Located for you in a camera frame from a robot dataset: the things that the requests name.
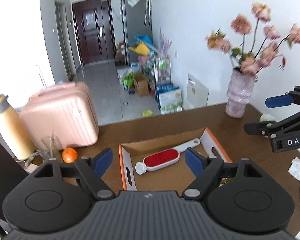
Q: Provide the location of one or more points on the orange fruit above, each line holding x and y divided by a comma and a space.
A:
69, 155

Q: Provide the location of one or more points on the cream thermos bottle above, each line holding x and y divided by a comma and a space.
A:
13, 132

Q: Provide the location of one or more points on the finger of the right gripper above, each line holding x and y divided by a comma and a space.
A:
287, 126
291, 97

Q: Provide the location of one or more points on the grey refrigerator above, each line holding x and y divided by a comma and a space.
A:
136, 20

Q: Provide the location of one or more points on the small brown cardboard box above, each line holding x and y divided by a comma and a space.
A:
141, 84

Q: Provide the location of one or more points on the red white lint brush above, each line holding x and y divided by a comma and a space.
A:
164, 158

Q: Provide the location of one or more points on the red cardboard box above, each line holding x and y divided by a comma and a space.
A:
172, 178

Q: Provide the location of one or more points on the white board against wall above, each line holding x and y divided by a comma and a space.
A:
197, 93

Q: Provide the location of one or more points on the blue white carton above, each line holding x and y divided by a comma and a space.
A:
171, 101

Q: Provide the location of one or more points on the white green bowl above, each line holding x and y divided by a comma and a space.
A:
267, 117

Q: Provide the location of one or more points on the pink textured vase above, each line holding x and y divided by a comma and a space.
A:
240, 90

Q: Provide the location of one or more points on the pink suitcase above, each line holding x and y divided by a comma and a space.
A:
64, 112

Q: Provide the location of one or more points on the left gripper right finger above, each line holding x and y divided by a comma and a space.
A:
206, 171

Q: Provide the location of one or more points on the dark brown door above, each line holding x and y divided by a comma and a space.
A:
94, 29

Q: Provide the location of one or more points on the white storage rack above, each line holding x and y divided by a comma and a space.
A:
158, 69

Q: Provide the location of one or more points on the clear glass cup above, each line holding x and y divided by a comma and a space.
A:
51, 148

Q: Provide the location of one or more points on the dried pink flowers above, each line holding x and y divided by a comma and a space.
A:
260, 44

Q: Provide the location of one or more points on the crumpled white tissue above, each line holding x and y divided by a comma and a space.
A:
294, 169

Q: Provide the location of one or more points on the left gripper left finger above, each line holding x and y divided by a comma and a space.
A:
90, 172

